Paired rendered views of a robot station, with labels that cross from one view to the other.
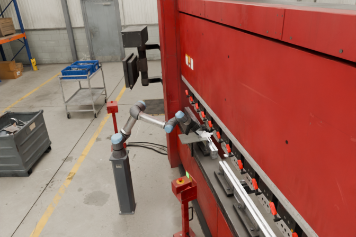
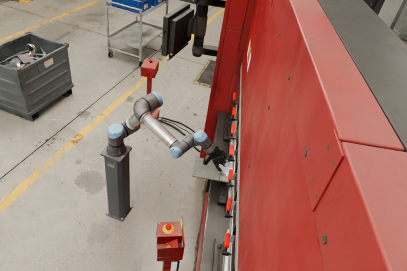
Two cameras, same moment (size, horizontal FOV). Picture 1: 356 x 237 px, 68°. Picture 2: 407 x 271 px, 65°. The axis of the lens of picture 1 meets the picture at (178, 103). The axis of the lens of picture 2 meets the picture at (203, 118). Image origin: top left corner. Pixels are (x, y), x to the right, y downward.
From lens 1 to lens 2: 0.88 m
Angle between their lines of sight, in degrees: 17
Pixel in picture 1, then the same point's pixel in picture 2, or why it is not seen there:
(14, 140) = (18, 77)
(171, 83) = (224, 70)
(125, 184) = (117, 187)
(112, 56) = not seen: outside the picture
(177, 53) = (243, 29)
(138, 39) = not seen: outside the picture
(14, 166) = (17, 106)
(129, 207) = (118, 212)
